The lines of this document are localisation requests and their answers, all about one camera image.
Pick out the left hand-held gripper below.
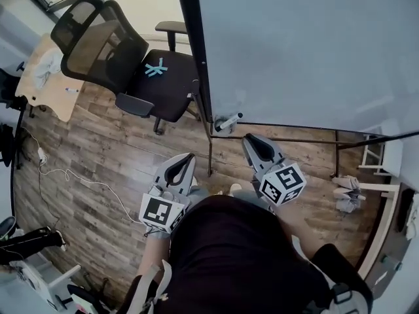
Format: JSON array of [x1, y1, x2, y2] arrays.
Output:
[[139, 153, 197, 240]]

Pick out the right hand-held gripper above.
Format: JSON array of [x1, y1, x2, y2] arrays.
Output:
[[241, 133, 308, 208]]

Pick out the white marker with black cap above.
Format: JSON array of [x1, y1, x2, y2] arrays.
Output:
[[214, 112, 244, 133]]

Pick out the person's left forearm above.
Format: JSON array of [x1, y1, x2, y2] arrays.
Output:
[[136, 235, 172, 286]]

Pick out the person's right forearm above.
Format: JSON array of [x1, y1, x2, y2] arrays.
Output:
[[272, 203, 317, 263]]

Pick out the black metal whiteboard stand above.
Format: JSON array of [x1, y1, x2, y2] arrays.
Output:
[[191, 80, 419, 179]]

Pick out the folded beige umbrella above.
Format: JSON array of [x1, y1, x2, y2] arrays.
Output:
[[331, 174, 367, 214]]

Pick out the black mesh office chair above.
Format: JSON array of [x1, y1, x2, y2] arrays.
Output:
[[50, 0, 201, 135]]

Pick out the person's black shirt torso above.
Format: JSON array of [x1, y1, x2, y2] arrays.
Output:
[[123, 194, 374, 314]]

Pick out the light blue tape strips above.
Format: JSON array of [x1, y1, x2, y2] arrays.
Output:
[[144, 57, 169, 79]]

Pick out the large whiteboard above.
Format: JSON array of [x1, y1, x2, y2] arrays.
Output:
[[174, 0, 419, 133]]

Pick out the white wooden stool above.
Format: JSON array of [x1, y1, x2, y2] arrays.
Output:
[[357, 118, 405, 179]]

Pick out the light wooden desk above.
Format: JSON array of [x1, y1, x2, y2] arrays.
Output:
[[14, 33, 83, 123]]

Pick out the brown wooden cabinet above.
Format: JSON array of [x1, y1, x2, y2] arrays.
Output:
[[355, 181, 419, 302]]

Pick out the white crumpled cloth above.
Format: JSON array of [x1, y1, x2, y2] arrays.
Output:
[[32, 46, 64, 90]]

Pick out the black swivel chair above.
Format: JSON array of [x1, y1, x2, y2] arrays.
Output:
[[0, 60, 29, 113]]

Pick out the white cable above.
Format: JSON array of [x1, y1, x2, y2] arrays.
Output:
[[20, 125, 143, 225]]

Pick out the white harness strap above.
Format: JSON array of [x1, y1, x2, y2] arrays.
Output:
[[290, 234, 359, 314], [126, 259, 173, 314]]

